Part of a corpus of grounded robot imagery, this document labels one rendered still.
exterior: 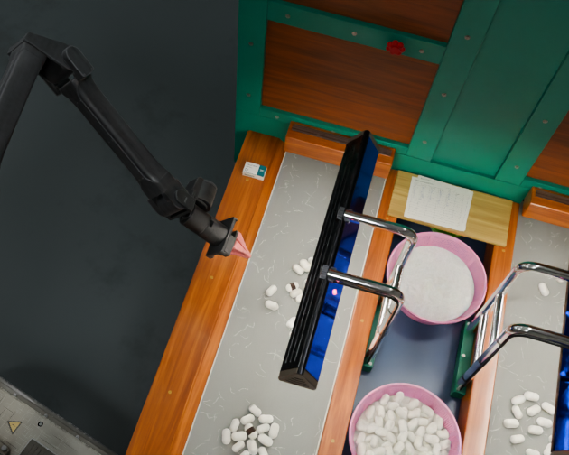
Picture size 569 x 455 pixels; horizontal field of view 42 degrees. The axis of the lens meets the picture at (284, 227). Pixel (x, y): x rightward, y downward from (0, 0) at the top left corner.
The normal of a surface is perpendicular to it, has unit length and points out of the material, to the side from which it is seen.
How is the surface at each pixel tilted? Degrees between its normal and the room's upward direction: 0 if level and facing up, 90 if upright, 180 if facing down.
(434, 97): 90
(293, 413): 0
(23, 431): 0
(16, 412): 0
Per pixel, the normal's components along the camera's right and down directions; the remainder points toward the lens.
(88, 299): 0.07, -0.48
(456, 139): -0.27, 0.83
